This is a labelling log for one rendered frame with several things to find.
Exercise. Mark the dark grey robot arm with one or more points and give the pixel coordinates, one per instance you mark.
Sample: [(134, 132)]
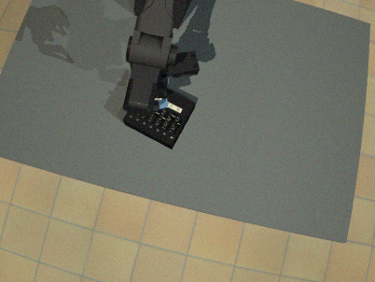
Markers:
[(155, 54)]

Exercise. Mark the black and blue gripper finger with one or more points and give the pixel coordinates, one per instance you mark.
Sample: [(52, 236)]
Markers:
[(163, 103)]

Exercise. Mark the black lighting desk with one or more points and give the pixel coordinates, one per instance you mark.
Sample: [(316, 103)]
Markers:
[(166, 124)]

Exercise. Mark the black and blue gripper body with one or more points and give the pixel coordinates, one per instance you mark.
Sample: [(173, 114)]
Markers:
[(161, 93)]

